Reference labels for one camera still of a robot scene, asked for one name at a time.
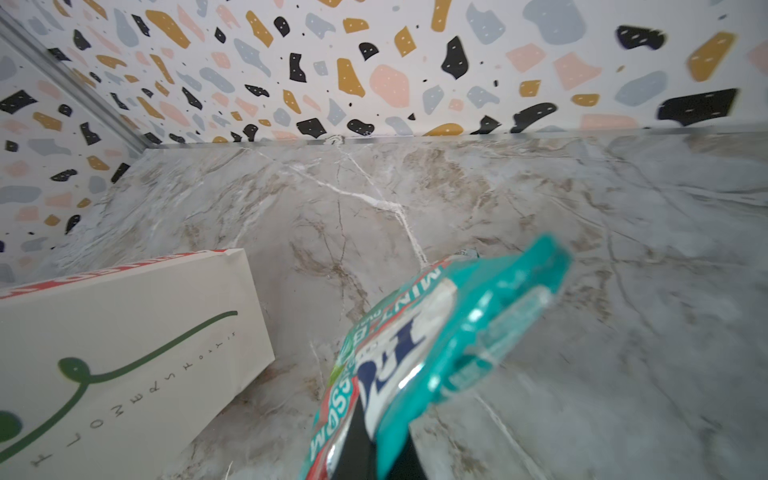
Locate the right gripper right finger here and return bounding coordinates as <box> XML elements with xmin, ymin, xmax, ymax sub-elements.
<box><xmin>385</xmin><ymin>435</ymin><xmax>427</xmax><ymax>480</ymax></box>

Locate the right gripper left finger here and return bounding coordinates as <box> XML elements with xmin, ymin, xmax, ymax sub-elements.
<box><xmin>330</xmin><ymin>401</ymin><xmax>377</xmax><ymax>480</ymax></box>

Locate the teal Fox's candy packet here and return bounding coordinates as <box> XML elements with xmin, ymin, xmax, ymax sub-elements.
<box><xmin>300</xmin><ymin>235</ymin><xmax>572</xmax><ymax>479</ymax></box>

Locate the white paper gift bag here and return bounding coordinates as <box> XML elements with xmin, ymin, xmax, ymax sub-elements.
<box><xmin>1</xmin><ymin>249</ymin><xmax>274</xmax><ymax>479</ymax></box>

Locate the left metal corner post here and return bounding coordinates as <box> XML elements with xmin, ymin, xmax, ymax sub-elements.
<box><xmin>1</xmin><ymin>8</ymin><xmax>152</xmax><ymax>152</ymax></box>

